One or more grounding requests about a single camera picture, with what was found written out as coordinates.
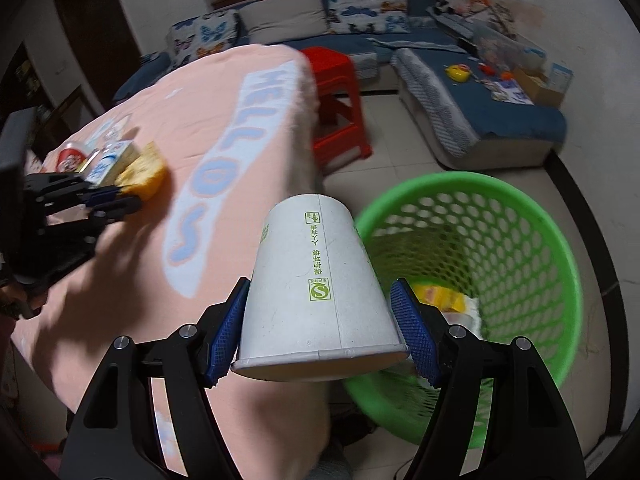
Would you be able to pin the blue sofa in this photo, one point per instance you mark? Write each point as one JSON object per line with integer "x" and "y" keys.
{"x": 500, "y": 125}

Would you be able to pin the butterfly print pillow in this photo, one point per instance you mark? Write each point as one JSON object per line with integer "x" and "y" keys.
{"x": 205, "y": 35}
{"x": 365, "y": 7}

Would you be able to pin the yellow toy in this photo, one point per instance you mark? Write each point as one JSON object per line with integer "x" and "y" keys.
{"x": 457, "y": 72}

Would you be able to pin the cardboard box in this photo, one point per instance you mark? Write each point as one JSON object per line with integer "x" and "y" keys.
{"x": 535, "y": 85}

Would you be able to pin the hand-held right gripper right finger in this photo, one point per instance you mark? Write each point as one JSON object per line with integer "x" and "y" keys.
{"x": 415, "y": 330}

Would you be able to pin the dark cabinet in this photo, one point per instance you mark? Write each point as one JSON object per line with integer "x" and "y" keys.
{"x": 25, "y": 85}

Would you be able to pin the dark wooden door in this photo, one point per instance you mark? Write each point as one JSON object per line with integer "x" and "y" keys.
{"x": 95, "y": 40}

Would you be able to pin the orange sponge cake piece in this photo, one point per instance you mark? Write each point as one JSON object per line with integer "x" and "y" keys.
{"x": 147, "y": 170}

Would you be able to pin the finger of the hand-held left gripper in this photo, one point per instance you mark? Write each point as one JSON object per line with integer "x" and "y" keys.
{"x": 75, "y": 187}
{"x": 110, "y": 207}

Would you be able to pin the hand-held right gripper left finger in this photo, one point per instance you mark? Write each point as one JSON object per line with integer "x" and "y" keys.
{"x": 225, "y": 327}

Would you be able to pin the pink printed blanket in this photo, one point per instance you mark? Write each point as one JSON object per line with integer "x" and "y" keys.
{"x": 125, "y": 270}

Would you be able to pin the yellow wrapper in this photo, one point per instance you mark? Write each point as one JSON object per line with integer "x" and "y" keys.
{"x": 440, "y": 297}

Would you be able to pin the beige pillow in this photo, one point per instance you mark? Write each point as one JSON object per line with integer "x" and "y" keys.
{"x": 282, "y": 15}

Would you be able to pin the white paper cup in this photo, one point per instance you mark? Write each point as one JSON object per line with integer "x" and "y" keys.
{"x": 315, "y": 285}

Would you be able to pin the blue white carton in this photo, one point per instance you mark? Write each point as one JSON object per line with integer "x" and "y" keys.
{"x": 560, "y": 77}

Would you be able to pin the printed booklet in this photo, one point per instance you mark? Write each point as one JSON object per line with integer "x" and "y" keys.
{"x": 510, "y": 92}

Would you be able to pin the red plastic stool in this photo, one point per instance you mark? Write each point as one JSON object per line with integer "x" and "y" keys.
{"x": 340, "y": 110}

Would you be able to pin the white milk carton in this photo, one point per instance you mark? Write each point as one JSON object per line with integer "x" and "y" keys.
{"x": 112, "y": 160}

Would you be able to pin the clear plastic storage box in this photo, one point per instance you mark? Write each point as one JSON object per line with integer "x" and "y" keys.
{"x": 500, "y": 45}

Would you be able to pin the red snack cup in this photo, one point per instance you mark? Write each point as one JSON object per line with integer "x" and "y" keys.
{"x": 70, "y": 157}

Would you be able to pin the green plastic basket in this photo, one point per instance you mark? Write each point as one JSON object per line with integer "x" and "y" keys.
{"x": 500, "y": 240}

